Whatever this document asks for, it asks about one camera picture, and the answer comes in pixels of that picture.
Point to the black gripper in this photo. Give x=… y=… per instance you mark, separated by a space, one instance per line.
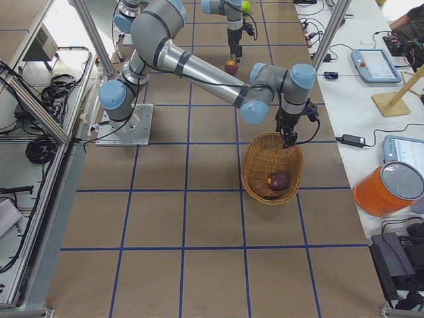
x=234 y=38
x=287 y=121

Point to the red apple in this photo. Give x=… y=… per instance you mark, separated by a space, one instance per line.
x=231 y=67

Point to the dark purple apple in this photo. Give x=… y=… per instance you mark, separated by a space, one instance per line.
x=278 y=181

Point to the green apple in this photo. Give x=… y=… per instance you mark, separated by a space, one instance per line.
x=245 y=7

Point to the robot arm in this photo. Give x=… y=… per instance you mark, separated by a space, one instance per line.
x=153 y=32
x=236 y=13

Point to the wicker basket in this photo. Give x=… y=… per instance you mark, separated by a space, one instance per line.
x=266 y=155

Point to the black power adapter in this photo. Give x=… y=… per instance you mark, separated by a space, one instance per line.
x=351 y=140

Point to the wooden stand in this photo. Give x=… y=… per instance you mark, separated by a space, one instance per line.
x=392 y=104

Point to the orange plastic bucket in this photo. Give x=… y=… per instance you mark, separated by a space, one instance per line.
x=389 y=188

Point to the teach pendant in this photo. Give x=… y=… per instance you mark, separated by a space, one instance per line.
x=374 y=66

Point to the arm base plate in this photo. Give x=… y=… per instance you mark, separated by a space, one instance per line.
x=136 y=131

